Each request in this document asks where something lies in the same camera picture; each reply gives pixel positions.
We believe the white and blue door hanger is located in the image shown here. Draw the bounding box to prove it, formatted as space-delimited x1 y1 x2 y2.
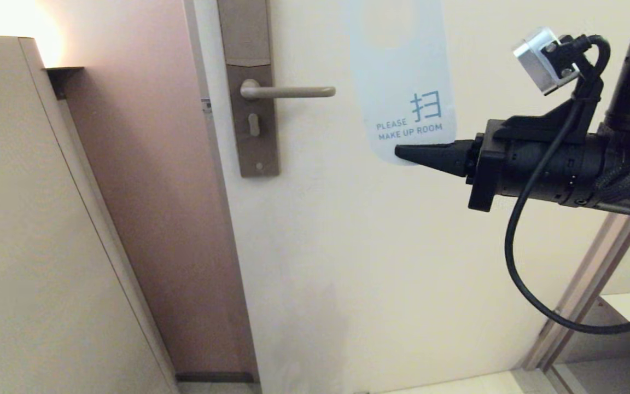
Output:
348 0 457 166

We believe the white room door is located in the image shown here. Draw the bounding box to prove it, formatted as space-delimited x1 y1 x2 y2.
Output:
184 0 630 394

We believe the brown door lock plate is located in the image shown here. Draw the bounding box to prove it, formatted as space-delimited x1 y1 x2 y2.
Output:
216 0 280 178

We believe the black right camera cable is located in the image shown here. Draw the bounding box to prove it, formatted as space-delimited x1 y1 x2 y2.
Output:
505 36 630 334

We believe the beige metal door handle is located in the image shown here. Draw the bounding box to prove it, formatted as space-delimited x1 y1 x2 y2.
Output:
240 79 336 100

